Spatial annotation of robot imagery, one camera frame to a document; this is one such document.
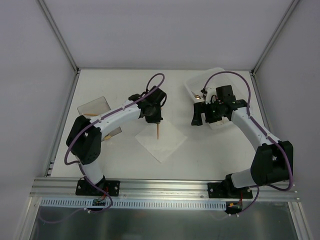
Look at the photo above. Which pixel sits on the left aluminium frame post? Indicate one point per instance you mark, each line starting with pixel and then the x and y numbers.
pixel 57 33

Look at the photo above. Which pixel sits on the aluminium mounting rail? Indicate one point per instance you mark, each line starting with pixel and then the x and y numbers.
pixel 153 189

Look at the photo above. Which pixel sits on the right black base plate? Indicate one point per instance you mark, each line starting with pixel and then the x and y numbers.
pixel 223 190

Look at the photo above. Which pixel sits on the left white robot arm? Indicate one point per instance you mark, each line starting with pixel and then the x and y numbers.
pixel 86 136

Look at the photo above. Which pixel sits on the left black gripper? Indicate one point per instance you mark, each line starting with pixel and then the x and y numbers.
pixel 155 118

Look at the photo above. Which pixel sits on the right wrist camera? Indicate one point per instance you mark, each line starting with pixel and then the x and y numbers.
pixel 209 95

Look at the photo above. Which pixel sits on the aluminium frame post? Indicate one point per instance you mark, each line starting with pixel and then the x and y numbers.
pixel 57 33
pixel 275 35

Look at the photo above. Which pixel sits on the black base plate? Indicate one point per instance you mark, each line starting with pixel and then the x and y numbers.
pixel 223 190
pixel 84 188

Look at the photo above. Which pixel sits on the white paper napkin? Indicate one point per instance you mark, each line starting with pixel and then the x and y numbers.
pixel 170 139

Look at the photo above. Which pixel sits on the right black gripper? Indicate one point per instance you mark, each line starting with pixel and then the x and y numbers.
pixel 201 113

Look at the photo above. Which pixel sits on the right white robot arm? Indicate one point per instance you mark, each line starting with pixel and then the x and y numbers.
pixel 273 159

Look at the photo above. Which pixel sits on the smoky transparent plastic box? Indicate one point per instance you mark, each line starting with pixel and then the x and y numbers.
pixel 98 106

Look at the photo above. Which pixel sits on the white slotted cable duct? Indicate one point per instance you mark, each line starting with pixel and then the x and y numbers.
pixel 134 204

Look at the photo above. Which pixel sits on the orange plastic fork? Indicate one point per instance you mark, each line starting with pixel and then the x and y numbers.
pixel 90 114

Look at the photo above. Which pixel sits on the white plastic basket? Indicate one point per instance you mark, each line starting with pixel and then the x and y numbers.
pixel 195 84

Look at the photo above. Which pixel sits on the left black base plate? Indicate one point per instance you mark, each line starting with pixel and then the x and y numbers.
pixel 84 188

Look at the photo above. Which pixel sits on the right aluminium frame post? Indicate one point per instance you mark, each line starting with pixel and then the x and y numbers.
pixel 275 35

